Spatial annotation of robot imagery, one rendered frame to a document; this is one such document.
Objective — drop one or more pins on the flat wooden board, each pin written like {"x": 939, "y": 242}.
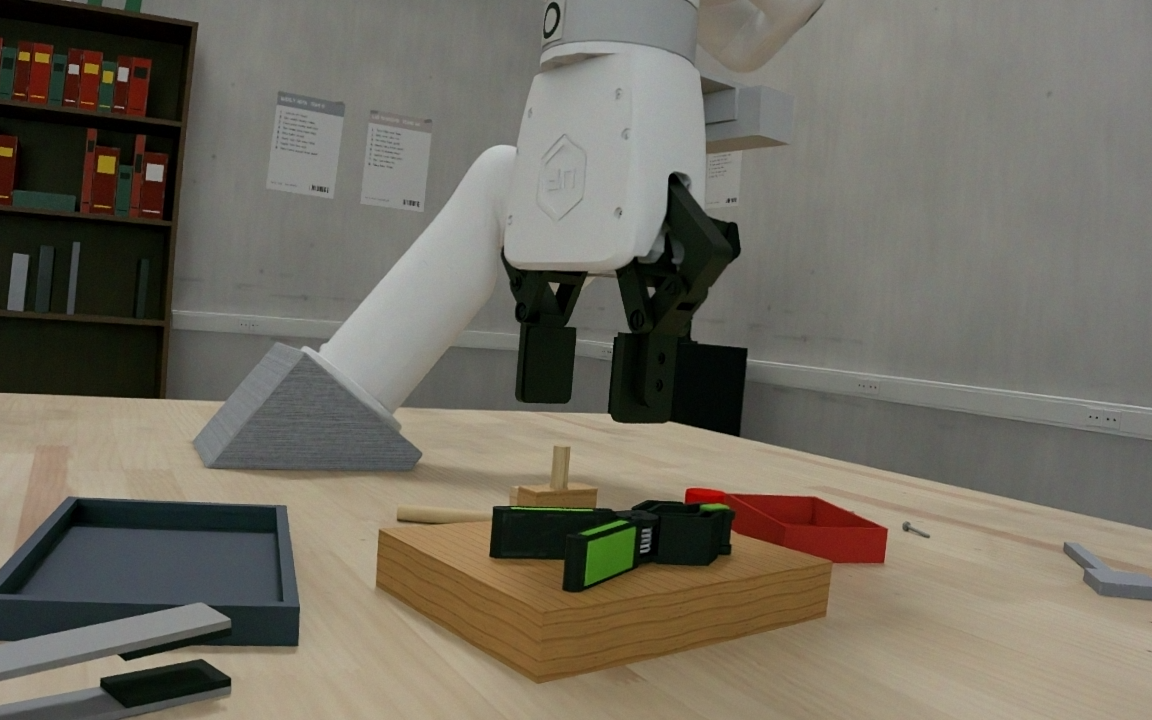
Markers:
{"x": 515, "y": 610}

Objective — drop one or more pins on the light wooden dowel pin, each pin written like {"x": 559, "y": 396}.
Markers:
{"x": 560, "y": 466}

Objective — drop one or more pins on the red short cylinder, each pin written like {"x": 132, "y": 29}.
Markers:
{"x": 711, "y": 496}

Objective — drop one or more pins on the red shallow tray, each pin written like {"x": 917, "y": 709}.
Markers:
{"x": 830, "y": 537}

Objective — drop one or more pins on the beige cylindrical rod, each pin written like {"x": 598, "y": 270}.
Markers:
{"x": 440, "y": 515}

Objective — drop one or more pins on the small light wooden block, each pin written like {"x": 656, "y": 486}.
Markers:
{"x": 576, "y": 495}

